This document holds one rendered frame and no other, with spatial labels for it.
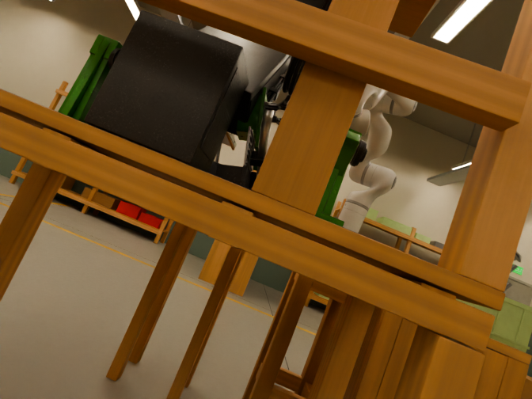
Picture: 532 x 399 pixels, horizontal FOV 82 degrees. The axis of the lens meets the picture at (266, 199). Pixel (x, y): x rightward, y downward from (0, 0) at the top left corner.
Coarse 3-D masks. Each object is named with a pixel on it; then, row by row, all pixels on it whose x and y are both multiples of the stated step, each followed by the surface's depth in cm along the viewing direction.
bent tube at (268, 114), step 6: (264, 102) 102; (270, 102) 102; (264, 108) 103; (264, 114) 97; (270, 114) 97; (264, 120) 95; (270, 120) 96; (264, 126) 94; (270, 126) 95; (264, 132) 94; (264, 138) 94; (264, 144) 94; (258, 150) 97; (264, 150) 95; (258, 156) 98; (264, 156) 97; (258, 168) 100
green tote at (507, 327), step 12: (504, 300) 121; (492, 312) 121; (504, 312) 120; (516, 312) 119; (528, 312) 119; (504, 324) 119; (516, 324) 119; (528, 324) 118; (492, 336) 119; (504, 336) 118; (516, 336) 117; (528, 336) 117; (516, 348) 117; (528, 348) 116
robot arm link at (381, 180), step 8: (368, 168) 154; (376, 168) 152; (384, 168) 152; (368, 176) 153; (376, 176) 151; (384, 176) 149; (392, 176) 149; (368, 184) 155; (376, 184) 150; (384, 184) 149; (392, 184) 150; (352, 192) 155; (360, 192) 152; (368, 192) 150; (376, 192) 151; (384, 192) 153; (352, 200) 153; (360, 200) 151; (368, 200) 152; (368, 208) 153
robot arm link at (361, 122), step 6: (360, 114) 96; (366, 114) 97; (354, 120) 96; (360, 120) 97; (366, 120) 96; (354, 126) 97; (360, 126) 97; (366, 126) 97; (360, 132) 99; (366, 132) 99
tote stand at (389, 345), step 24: (384, 312) 126; (384, 336) 124; (408, 336) 122; (360, 360) 136; (384, 360) 122; (504, 360) 115; (528, 360) 113; (360, 384) 122; (384, 384) 120; (480, 384) 114; (504, 384) 113
